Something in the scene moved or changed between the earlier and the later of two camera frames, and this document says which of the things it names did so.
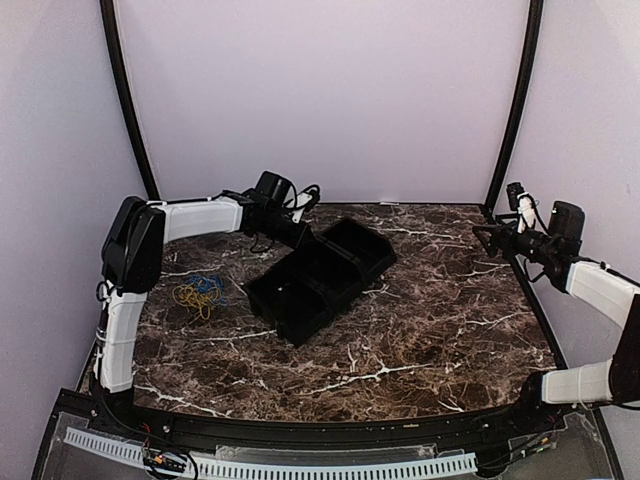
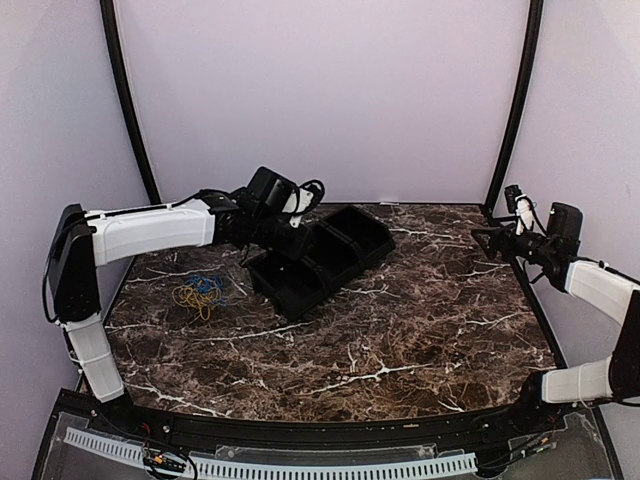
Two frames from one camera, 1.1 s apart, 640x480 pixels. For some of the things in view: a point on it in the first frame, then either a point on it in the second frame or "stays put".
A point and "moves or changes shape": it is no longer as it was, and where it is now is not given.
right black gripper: x=507 y=230 stays put
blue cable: x=212 y=285 stays put
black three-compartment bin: x=296 y=295 moves or changes shape
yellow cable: x=200 y=296 stays put
